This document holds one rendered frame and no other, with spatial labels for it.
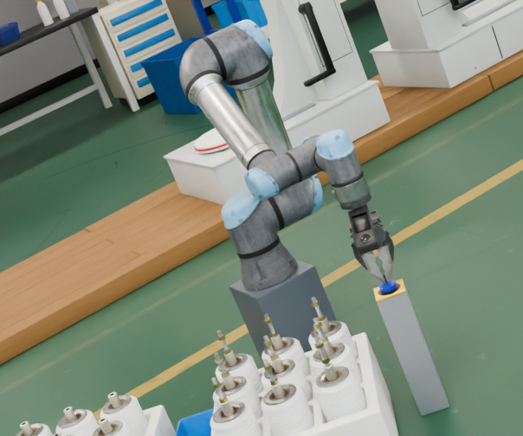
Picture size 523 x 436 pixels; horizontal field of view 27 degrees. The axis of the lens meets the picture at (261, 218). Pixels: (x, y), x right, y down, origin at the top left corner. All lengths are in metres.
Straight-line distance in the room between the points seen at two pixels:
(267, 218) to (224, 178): 1.55
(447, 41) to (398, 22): 0.25
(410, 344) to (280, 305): 0.43
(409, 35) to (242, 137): 2.50
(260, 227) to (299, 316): 0.26
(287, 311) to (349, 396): 0.53
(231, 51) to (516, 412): 1.07
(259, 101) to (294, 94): 1.90
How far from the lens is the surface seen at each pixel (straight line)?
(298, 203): 2.78
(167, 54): 7.16
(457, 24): 4.90
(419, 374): 2.53
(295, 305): 2.80
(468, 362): 2.74
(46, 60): 10.60
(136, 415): 2.64
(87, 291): 4.10
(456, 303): 3.04
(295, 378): 2.43
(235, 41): 2.65
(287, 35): 4.58
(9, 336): 4.04
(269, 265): 2.77
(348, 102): 4.53
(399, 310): 2.46
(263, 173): 2.40
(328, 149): 2.34
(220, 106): 2.53
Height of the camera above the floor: 1.30
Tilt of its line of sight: 17 degrees down
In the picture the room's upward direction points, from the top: 23 degrees counter-clockwise
